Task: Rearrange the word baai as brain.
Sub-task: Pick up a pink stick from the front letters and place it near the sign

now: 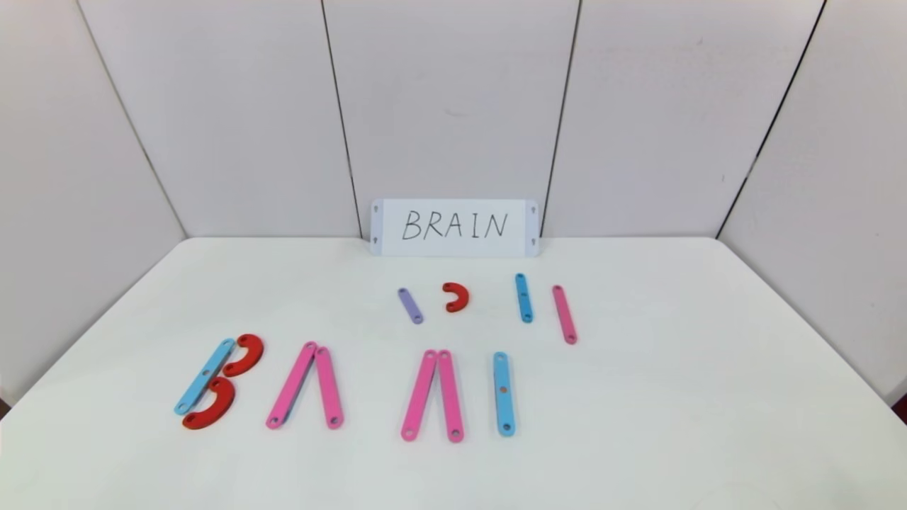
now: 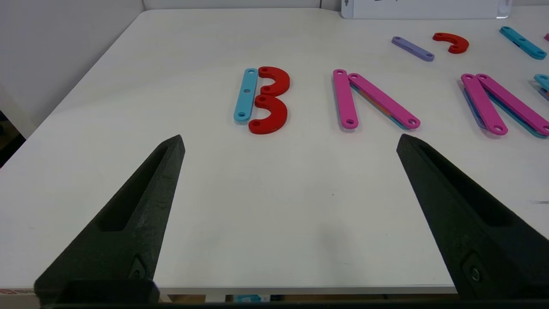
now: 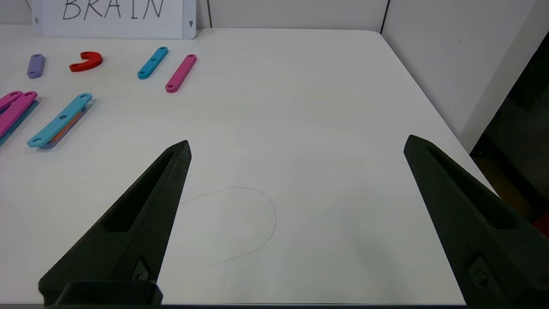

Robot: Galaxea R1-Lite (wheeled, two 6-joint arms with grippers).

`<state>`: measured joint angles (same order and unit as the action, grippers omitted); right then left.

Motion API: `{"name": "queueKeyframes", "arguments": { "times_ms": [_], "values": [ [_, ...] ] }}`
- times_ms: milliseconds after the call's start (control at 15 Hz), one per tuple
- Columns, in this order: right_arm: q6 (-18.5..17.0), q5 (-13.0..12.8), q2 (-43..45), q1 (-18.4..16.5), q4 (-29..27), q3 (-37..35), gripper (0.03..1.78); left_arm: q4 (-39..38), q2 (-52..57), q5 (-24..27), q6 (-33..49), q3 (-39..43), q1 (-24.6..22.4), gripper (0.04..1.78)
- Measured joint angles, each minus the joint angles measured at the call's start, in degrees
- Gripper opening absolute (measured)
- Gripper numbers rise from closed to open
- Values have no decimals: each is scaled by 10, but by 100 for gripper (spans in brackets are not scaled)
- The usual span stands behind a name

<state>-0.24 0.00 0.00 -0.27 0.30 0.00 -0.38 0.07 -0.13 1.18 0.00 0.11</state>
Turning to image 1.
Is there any long blue wooden bar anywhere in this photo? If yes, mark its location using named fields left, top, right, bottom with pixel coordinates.
left=493, top=352, right=516, bottom=437
left=174, top=338, right=236, bottom=416

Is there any short blue wooden bar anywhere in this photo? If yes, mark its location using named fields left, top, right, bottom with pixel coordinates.
left=514, top=273, right=534, bottom=324

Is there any large red wooden arc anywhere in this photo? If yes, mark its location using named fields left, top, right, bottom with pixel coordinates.
left=181, top=377, right=236, bottom=431
left=222, top=334, right=265, bottom=378

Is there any short purple wooden bar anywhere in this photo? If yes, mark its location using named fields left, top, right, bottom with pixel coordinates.
left=397, top=287, right=424, bottom=325

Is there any white BRAIN sign card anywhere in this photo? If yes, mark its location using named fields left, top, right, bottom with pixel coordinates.
left=370, top=198, right=541, bottom=258

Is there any pink wooden bar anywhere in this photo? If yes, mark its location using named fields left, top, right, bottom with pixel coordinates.
left=400, top=349, right=438, bottom=443
left=266, top=341, right=318, bottom=430
left=552, top=285, right=578, bottom=346
left=437, top=350, right=466, bottom=444
left=315, top=346, right=345, bottom=430

